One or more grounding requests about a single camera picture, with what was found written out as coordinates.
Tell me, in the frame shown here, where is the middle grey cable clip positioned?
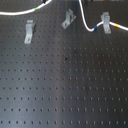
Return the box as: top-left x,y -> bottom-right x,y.
61,9 -> 76,29

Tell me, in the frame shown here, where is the left grey cable clip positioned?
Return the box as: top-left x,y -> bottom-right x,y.
24,20 -> 35,44

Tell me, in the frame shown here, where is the grey cable clip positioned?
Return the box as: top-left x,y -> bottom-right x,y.
61,9 -> 76,29
101,12 -> 111,34
24,20 -> 35,44

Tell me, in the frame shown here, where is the right grey cable clip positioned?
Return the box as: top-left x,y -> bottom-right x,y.
101,12 -> 111,34

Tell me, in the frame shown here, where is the white cable with coloured marks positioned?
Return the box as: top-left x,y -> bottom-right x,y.
0,0 -> 128,33

